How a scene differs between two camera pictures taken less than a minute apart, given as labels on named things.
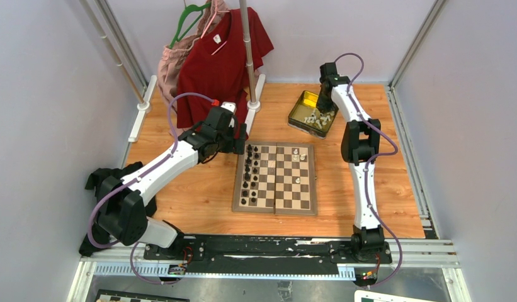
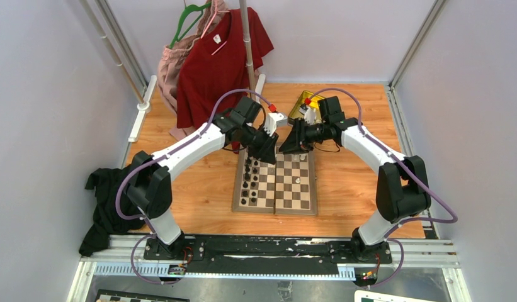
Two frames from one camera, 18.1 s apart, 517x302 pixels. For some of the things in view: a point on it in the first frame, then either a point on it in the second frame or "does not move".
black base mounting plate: x=260 y=255 does not move
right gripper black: x=323 y=107 to x=297 y=141
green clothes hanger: x=188 y=9 does not move
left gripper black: x=235 y=145 to x=266 y=151
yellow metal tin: x=305 y=116 does not move
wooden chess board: x=276 y=177 does not move
